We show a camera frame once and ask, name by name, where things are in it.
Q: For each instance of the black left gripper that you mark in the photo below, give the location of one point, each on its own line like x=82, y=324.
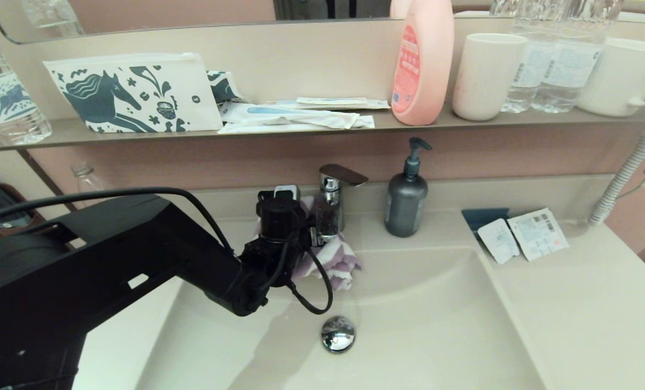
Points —
x=303, y=238

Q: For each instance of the purple white striped towel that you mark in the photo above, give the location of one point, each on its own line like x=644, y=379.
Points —
x=336, y=257

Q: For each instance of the chrome lever faucet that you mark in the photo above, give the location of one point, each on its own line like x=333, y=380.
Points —
x=333, y=208

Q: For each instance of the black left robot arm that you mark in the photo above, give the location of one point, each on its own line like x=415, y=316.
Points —
x=111, y=260

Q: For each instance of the beige ceramic sink basin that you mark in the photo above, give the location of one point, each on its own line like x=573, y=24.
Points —
x=436, y=325

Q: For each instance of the chrome drain stopper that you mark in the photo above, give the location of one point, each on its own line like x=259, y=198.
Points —
x=338, y=334

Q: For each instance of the dark grey soap pump bottle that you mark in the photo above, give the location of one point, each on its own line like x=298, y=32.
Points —
x=406, y=206

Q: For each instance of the long thin white packet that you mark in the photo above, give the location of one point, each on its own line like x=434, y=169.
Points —
x=268, y=129

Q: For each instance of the white toothbrush packet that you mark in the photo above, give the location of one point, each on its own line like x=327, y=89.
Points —
x=300, y=116

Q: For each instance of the flat white amenity packet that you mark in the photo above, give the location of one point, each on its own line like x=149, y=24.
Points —
x=333, y=102

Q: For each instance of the small horse print packet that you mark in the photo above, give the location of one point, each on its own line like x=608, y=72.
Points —
x=223, y=86

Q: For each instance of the teal tray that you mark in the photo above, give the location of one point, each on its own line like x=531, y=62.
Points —
x=483, y=216

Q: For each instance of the small white sachet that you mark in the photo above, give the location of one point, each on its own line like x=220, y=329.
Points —
x=499, y=241

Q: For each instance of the pink lotion bottle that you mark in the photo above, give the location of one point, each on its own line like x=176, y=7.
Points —
x=423, y=65

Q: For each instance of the white horse print pouch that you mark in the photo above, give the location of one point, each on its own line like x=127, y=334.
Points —
x=138, y=93

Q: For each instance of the slim clear plastic bottle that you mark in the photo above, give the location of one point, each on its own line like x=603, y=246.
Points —
x=86, y=179

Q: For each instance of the large white printed sachet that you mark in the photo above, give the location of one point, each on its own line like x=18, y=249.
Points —
x=539, y=234

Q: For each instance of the clear ribbed water bottle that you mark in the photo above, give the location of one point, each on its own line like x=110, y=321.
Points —
x=525, y=70
x=571, y=70

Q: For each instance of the water bottle with horse label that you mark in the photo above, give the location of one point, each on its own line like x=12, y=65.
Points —
x=11, y=100

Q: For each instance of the black labelled left wrist camera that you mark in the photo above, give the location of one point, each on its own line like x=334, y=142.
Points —
x=286, y=191

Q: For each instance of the grey wall shelf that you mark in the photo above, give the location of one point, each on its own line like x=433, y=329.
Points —
x=300, y=136

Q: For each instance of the wall mirror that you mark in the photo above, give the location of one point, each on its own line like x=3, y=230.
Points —
x=138, y=11

